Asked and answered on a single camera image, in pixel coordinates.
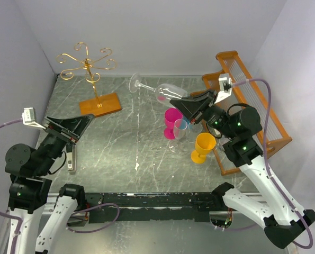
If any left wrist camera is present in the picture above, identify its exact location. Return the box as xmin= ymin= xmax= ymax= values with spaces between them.
xmin=22 ymin=107 xmax=46 ymax=130

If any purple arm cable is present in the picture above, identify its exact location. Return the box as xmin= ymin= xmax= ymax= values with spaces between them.
xmin=231 ymin=78 xmax=314 ymax=250
xmin=0 ymin=119 xmax=24 ymax=254

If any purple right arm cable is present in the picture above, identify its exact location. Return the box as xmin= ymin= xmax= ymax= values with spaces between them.
xmin=231 ymin=78 xmax=314 ymax=250

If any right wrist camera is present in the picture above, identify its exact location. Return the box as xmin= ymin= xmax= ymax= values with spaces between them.
xmin=214 ymin=74 xmax=232 ymax=104

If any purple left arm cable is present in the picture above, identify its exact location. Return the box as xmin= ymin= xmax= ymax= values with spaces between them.
xmin=0 ymin=119 xmax=24 ymax=254

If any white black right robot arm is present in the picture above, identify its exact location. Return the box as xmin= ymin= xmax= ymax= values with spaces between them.
xmin=170 ymin=90 xmax=315 ymax=249

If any pink wine glass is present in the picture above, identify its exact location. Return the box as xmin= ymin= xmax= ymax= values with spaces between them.
xmin=164 ymin=108 xmax=183 ymax=140

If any wooden dish rack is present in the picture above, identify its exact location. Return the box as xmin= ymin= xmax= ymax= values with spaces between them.
xmin=190 ymin=50 xmax=293 ymax=176

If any silver black stapler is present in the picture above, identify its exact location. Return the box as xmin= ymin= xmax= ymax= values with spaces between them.
xmin=66 ymin=144 xmax=76 ymax=174

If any gold wire wine glass rack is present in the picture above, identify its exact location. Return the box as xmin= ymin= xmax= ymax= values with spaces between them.
xmin=56 ymin=42 xmax=122 ymax=117

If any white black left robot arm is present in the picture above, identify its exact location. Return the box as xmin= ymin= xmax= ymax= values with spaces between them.
xmin=5 ymin=108 xmax=94 ymax=253

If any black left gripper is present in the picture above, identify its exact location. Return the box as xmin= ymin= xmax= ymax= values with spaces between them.
xmin=34 ymin=112 xmax=94 ymax=175

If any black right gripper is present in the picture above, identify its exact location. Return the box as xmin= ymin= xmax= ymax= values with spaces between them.
xmin=170 ymin=87 xmax=237 ymax=139

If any yellow wine glass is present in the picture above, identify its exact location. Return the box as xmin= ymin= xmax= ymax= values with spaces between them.
xmin=191 ymin=132 xmax=216 ymax=164

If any patterned clear wine glass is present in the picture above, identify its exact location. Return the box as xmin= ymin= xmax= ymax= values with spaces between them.
xmin=186 ymin=124 xmax=203 ymax=143

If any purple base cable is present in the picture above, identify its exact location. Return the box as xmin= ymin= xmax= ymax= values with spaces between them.
xmin=64 ymin=203 xmax=120 ymax=234

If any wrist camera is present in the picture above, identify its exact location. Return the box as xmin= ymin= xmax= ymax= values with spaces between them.
xmin=22 ymin=107 xmax=46 ymax=130
xmin=214 ymin=74 xmax=232 ymax=104

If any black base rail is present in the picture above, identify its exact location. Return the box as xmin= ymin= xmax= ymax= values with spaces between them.
xmin=85 ymin=192 xmax=230 ymax=223

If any blue wine glass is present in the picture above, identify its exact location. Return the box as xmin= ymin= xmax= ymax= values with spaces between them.
xmin=179 ymin=119 xmax=189 ymax=130

